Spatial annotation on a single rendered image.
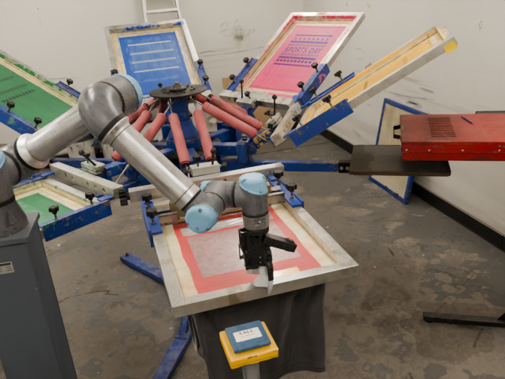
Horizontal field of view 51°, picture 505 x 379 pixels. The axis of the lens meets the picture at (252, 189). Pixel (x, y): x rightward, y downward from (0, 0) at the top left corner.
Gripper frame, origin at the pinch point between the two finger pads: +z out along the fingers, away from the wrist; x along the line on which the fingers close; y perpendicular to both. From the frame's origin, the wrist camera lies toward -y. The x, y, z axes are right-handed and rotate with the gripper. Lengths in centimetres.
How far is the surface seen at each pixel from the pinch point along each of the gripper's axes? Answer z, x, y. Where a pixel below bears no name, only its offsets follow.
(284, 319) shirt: 20.2, -7.8, -7.0
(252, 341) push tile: 1.2, 22.1, 11.5
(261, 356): 3.9, 25.6, 10.3
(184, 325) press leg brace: 89, -112, 17
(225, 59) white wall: 5, -471, -103
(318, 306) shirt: 18.0, -7.6, -19.1
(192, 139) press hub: -8, -135, -3
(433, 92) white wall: 8, -212, -200
